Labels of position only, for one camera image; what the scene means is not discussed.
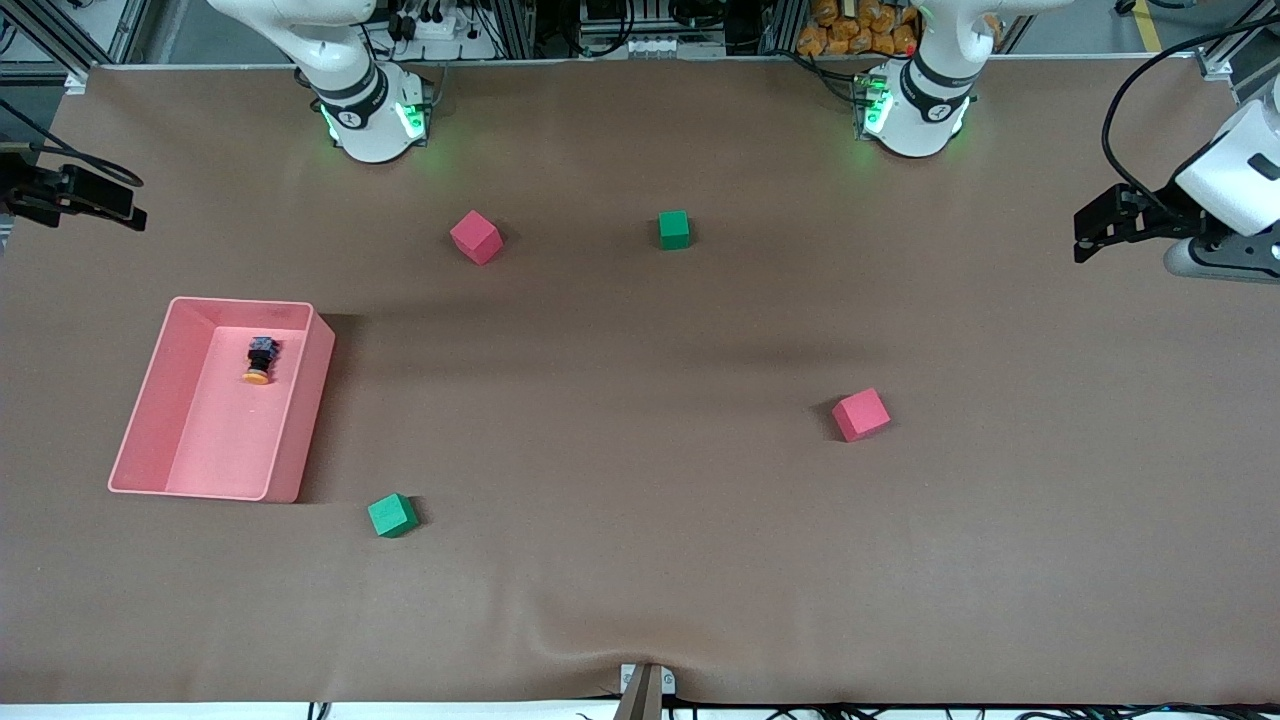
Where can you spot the white power strip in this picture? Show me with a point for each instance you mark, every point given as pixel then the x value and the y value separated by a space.
pixel 440 35

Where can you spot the orange mushroom push button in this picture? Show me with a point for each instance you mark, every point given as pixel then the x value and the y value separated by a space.
pixel 260 358

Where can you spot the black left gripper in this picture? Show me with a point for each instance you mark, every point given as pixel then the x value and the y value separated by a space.
pixel 1152 213

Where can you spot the aluminium frame profile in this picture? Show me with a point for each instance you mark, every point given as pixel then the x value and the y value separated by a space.
pixel 60 42
pixel 1238 32

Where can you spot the pink plastic tray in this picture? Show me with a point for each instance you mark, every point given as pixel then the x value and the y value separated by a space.
pixel 225 430

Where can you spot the brown table mat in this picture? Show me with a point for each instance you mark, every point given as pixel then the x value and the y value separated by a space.
pixel 640 560

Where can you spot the green foam cube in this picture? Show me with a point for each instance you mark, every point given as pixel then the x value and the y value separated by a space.
pixel 673 230
pixel 391 516

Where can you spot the orange snack packets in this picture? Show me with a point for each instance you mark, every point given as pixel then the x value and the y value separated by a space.
pixel 855 30

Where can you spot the red foam cube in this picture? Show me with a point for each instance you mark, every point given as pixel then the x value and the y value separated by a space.
pixel 476 238
pixel 860 415

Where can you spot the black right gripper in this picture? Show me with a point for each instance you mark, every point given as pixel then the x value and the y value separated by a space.
pixel 30 192

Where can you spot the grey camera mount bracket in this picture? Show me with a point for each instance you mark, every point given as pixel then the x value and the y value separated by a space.
pixel 645 690

